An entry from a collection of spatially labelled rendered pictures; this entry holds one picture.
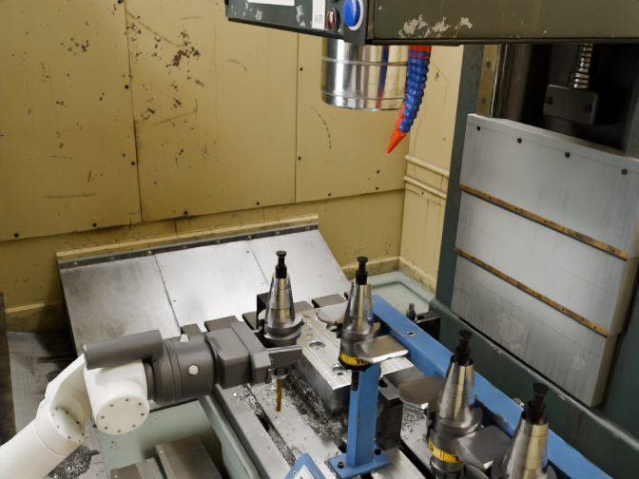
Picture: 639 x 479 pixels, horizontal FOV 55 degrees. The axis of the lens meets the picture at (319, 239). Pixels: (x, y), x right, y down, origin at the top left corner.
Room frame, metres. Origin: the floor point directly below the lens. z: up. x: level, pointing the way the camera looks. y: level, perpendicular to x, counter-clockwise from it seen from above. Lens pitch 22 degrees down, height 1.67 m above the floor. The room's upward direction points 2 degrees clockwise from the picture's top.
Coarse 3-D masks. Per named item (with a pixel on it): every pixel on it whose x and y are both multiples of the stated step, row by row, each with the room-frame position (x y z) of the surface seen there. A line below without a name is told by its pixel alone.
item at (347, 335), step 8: (344, 328) 0.78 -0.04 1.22; (376, 328) 0.78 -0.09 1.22; (336, 336) 0.79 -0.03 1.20; (344, 336) 0.76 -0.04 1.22; (352, 336) 0.76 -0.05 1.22; (360, 336) 0.76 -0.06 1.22; (368, 336) 0.76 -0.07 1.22; (376, 336) 0.78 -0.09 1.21; (344, 344) 0.76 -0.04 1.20; (352, 344) 0.76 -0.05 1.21
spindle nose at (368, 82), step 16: (336, 48) 0.99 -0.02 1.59; (352, 48) 0.97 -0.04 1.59; (368, 48) 0.96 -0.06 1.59; (384, 48) 0.96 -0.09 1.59; (400, 48) 0.97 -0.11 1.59; (336, 64) 0.98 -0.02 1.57; (352, 64) 0.97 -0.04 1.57; (368, 64) 0.96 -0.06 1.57; (384, 64) 0.96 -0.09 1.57; (400, 64) 0.98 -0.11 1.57; (320, 80) 1.03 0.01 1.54; (336, 80) 0.98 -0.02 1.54; (352, 80) 0.97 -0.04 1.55; (368, 80) 0.96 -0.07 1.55; (384, 80) 0.96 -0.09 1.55; (400, 80) 0.97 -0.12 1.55; (336, 96) 0.99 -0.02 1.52; (352, 96) 0.97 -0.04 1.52; (368, 96) 0.96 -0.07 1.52; (384, 96) 0.96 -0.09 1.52; (400, 96) 0.98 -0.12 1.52
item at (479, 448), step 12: (480, 432) 0.57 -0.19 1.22; (492, 432) 0.57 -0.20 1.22; (504, 432) 0.57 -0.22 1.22; (456, 444) 0.55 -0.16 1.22; (468, 444) 0.55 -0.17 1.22; (480, 444) 0.55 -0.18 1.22; (492, 444) 0.55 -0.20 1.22; (504, 444) 0.55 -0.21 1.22; (468, 456) 0.53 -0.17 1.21; (480, 456) 0.53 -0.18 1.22; (492, 456) 0.53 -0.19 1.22; (480, 468) 0.51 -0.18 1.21
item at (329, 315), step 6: (330, 306) 0.85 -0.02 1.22; (336, 306) 0.85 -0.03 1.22; (342, 306) 0.85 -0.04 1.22; (324, 312) 0.83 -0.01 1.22; (330, 312) 0.84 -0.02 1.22; (336, 312) 0.84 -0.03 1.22; (342, 312) 0.84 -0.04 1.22; (324, 318) 0.82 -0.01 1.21; (330, 318) 0.81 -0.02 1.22; (336, 318) 0.82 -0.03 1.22; (330, 324) 0.81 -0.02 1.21; (336, 324) 0.80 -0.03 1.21
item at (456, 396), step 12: (456, 372) 0.58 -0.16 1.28; (468, 372) 0.58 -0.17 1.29; (444, 384) 0.59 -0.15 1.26; (456, 384) 0.58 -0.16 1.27; (468, 384) 0.58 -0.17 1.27; (444, 396) 0.59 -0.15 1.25; (456, 396) 0.58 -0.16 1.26; (468, 396) 0.58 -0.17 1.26; (444, 408) 0.58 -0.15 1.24; (456, 408) 0.57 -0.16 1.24; (468, 408) 0.58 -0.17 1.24; (456, 420) 0.57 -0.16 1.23; (468, 420) 0.58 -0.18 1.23
